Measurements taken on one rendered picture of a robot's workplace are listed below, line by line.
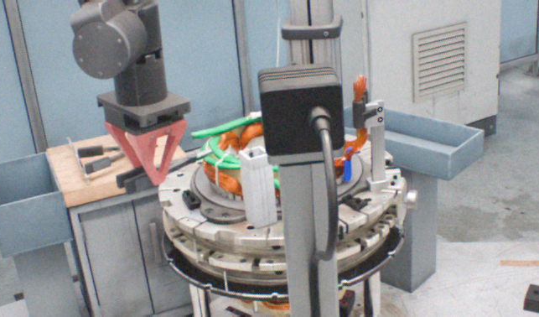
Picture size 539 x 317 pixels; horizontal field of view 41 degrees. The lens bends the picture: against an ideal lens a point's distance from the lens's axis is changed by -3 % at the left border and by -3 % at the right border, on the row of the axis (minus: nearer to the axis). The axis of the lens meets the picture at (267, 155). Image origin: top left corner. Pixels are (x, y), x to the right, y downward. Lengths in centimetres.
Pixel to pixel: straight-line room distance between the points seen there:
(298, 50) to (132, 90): 64
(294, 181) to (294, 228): 3
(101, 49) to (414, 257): 72
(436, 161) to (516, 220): 200
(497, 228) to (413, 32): 94
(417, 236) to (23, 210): 63
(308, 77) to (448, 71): 312
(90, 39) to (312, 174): 35
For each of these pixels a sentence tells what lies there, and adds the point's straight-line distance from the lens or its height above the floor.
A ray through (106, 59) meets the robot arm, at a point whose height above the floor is 134.
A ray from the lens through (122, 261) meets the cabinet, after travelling 117.
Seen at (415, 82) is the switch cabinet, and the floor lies 41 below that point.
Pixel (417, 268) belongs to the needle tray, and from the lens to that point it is 127.
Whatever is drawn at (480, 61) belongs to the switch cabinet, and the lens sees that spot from 365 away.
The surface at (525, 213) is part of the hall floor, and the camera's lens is 315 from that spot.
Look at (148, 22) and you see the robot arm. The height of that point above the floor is 135.
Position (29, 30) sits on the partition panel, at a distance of 314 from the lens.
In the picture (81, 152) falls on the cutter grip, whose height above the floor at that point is 109.
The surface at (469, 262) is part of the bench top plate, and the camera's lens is 137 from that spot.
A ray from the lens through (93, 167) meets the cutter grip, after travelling 110.
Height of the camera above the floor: 152
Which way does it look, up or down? 24 degrees down
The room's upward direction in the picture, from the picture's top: 5 degrees counter-clockwise
